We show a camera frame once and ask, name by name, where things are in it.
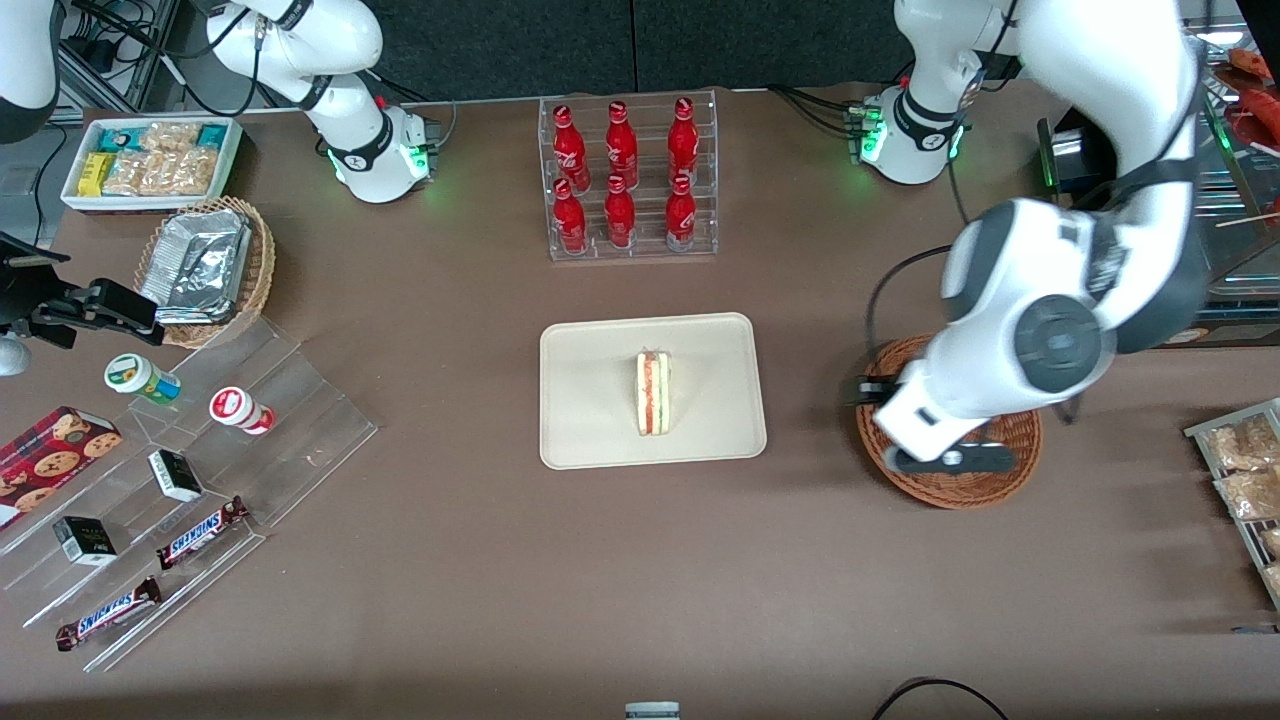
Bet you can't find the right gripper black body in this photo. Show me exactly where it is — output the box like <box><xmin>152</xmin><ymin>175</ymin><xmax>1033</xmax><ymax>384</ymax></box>
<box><xmin>0</xmin><ymin>232</ymin><xmax>97</xmax><ymax>351</ymax></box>

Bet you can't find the triangular sandwich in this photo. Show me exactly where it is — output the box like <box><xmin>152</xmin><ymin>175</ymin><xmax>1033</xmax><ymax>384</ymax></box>
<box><xmin>636</xmin><ymin>349</ymin><xmax>673</xmax><ymax>437</ymax></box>

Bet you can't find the round brown wicker basket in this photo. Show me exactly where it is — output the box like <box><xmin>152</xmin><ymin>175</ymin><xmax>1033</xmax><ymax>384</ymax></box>
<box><xmin>855</xmin><ymin>335</ymin><xmax>1044</xmax><ymax>511</ymax></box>

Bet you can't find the light wicker basket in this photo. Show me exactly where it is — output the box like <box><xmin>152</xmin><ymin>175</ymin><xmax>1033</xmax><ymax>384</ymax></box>
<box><xmin>133</xmin><ymin>196</ymin><xmax>277</xmax><ymax>349</ymax></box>

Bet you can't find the tray of packaged snacks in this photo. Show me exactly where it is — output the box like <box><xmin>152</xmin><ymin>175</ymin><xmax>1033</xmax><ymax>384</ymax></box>
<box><xmin>1184</xmin><ymin>398</ymin><xmax>1280</xmax><ymax>611</ymax></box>

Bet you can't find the cream plastic tray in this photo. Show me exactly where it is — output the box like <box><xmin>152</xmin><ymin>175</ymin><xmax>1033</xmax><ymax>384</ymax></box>
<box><xmin>539</xmin><ymin>312</ymin><xmax>768</xmax><ymax>471</ymax></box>

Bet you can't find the green capped yogurt bottle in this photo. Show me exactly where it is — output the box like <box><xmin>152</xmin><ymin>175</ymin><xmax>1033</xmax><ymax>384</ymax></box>
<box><xmin>104</xmin><ymin>353</ymin><xmax>183</xmax><ymax>406</ymax></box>

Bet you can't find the aluminium foil container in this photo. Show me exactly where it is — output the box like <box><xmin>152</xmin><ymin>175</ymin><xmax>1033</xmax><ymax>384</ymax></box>
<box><xmin>139</xmin><ymin>208</ymin><xmax>252</xmax><ymax>326</ymax></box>

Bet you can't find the white rectangular snack bin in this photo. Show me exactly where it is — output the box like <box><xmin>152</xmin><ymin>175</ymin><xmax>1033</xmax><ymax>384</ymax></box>
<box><xmin>60</xmin><ymin>117</ymin><xmax>244</xmax><ymax>214</ymax></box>

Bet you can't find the red capped yogurt bottle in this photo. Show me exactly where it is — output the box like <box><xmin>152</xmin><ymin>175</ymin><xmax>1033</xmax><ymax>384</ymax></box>
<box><xmin>209</xmin><ymin>386</ymin><xmax>276</xmax><ymax>436</ymax></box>

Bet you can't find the clear bag of crackers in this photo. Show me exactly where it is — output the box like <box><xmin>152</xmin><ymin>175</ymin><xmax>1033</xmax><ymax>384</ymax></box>
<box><xmin>140</xmin><ymin>122</ymin><xmax>201</xmax><ymax>157</ymax></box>
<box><xmin>160</xmin><ymin>147</ymin><xmax>219</xmax><ymax>197</ymax></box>
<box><xmin>103</xmin><ymin>150</ymin><xmax>167</xmax><ymax>197</ymax></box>

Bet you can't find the small black box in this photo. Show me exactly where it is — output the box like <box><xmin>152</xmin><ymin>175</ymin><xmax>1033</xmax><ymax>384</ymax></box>
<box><xmin>148</xmin><ymin>449</ymin><xmax>204</xmax><ymax>503</ymax></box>
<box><xmin>52</xmin><ymin>516</ymin><xmax>118</xmax><ymax>567</ymax></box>

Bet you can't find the red cookie box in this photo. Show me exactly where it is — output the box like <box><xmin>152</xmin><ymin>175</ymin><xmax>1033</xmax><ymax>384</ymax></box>
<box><xmin>0</xmin><ymin>405</ymin><xmax>123</xmax><ymax>531</ymax></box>

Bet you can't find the clear acrylic stepped shelf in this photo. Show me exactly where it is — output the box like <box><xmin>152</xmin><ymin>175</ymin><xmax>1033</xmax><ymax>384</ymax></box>
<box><xmin>0</xmin><ymin>315</ymin><xmax>379</xmax><ymax>673</ymax></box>

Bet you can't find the snickers chocolate bar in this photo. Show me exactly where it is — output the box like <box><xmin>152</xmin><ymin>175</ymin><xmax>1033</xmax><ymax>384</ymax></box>
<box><xmin>156</xmin><ymin>496</ymin><xmax>251</xmax><ymax>571</ymax></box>
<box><xmin>55</xmin><ymin>577</ymin><xmax>163</xmax><ymax>652</ymax></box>

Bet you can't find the red cola bottle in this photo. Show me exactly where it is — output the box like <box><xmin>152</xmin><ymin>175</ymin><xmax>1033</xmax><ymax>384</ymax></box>
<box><xmin>665</xmin><ymin>174</ymin><xmax>698</xmax><ymax>252</ymax></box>
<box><xmin>604</xmin><ymin>175</ymin><xmax>637</xmax><ymax>249</ymax></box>
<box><xmin>605</xmin><ymin>101</ymin><xmax>639</xmax><ymax>191</ymax></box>
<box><xmin>668</xmin><ymin>97</ymin><xmax>699</xmax><ymax>187</ymax></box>
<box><xmin>553</xmin><ymin>104</ymin><xmax>591</xmax><ymax>193</ymax></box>
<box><xmin>553</xmin><ymin>178</ymin><xmax>588</xmax><ymax>254</ymax></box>

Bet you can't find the clear acrylic bottle rack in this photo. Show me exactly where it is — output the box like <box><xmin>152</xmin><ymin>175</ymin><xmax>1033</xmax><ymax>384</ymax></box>
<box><xmin>538</xmin><ymin>89</ymin><xmax>719</xmax><ymax>263</ymax></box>

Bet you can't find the black food warmer appliance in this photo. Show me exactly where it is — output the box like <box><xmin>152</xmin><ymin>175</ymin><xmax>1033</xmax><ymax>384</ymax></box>
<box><xmin>1037</xmin><ymin>20</ymin><xmax>1280</xmax><ymax>349</ymax></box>

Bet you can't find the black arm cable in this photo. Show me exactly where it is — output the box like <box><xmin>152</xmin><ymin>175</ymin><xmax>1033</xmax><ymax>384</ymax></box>
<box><xmin>864</xmin><ymin>244</ymin><xmax>954</xmax><ymax>386</ymax></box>

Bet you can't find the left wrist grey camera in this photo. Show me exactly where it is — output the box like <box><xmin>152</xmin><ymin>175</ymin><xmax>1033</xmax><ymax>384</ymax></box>
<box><xmin>884</xmin><ymin>444</ymin><xmax>1017</xmax><ymax>477</ymax></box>

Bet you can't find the aluminium profile frame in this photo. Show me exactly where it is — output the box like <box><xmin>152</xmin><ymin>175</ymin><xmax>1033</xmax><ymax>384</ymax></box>
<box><xmin>55</xmin><ymin>0</ymin><xmax>186</xmax><ymax>116</ymax></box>

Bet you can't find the black looped cable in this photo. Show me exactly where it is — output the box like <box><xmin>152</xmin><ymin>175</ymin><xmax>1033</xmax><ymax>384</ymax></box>
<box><xmin>870</xmin><ymin>678</ymin><xmax>1011</xmax><ymax>720</ymax></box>

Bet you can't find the black base cable bundle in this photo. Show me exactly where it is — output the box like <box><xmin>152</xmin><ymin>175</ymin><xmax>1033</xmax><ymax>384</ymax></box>
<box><xmin>768</xmin><ymin>84</ymin><xmax>863</xmax><ymax>137</ymax></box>
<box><xmin>365</xmin><ymin>68</ymin><xmax>459</xmax><ymax>153</ymax></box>

